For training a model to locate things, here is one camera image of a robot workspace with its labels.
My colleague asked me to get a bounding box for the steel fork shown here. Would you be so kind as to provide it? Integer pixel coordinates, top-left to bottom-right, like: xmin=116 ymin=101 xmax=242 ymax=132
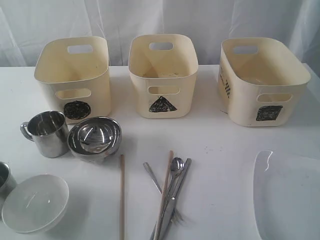
xmin=143 ymin=162 xmax=184 ymax=224

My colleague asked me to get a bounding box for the steel spoon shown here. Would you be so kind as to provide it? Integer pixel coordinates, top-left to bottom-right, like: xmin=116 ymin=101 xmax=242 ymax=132
xmin=161 ymin=157 xmax=185 ymax=228

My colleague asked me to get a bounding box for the cream bin with triangle mark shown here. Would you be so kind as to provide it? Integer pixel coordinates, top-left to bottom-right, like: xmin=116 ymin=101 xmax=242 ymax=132
xmin=128 ymin=34 xmax=199 ymax=119

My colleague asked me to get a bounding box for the steel table knife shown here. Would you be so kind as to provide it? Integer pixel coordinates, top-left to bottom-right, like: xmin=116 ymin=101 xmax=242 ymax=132
xmin=157 ymin=157 xmax=192 ymax=240

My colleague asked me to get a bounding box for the white ceramic bowl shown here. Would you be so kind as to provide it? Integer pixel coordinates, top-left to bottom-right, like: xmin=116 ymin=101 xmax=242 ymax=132
xmin=1 ymin=174 xmax=70 ymax=235

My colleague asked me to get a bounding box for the stainless steel bowl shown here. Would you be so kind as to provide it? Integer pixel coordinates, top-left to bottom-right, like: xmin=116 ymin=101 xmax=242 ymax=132
xmin=67 ymin=116 xmax=122 ymax=164

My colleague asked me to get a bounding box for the cream bin with square mark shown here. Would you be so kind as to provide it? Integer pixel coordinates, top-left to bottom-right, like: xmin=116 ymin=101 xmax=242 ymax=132
xmin=218 ymin=37 xmax=311 ymax=127

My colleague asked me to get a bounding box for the steel mug with handle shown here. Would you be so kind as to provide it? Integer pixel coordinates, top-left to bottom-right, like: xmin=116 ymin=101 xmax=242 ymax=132
xmin=20 ymin=110 xmax=69 ymax=158

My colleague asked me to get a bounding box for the large white plate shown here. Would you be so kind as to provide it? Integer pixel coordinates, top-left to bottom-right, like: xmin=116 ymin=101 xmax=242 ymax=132
xmin=252 ymin=150 xmax=320 ymax=240

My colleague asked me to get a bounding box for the cream bin with circle mark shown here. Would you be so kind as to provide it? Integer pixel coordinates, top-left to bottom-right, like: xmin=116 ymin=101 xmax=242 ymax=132
xmin=34 ymin=36 xmax=112 ymax=124

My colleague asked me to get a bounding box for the wooden chopstick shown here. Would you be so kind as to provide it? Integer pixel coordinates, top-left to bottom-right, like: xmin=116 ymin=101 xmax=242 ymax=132
xmin=153 ymin=150 xmax=174 ymax=240
xmin=119 ymin=154 xmax=125 ymax=240

